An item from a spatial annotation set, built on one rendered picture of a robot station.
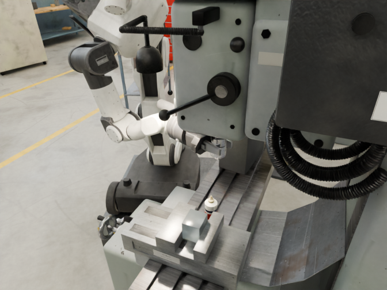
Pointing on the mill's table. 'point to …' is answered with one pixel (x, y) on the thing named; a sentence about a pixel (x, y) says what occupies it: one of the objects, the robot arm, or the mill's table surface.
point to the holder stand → (242, 155)
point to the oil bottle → (211, 203)
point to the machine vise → (190, 256)
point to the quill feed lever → (224, 98)
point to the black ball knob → (237, 44)
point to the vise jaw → (173, 228)
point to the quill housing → (212, 65)
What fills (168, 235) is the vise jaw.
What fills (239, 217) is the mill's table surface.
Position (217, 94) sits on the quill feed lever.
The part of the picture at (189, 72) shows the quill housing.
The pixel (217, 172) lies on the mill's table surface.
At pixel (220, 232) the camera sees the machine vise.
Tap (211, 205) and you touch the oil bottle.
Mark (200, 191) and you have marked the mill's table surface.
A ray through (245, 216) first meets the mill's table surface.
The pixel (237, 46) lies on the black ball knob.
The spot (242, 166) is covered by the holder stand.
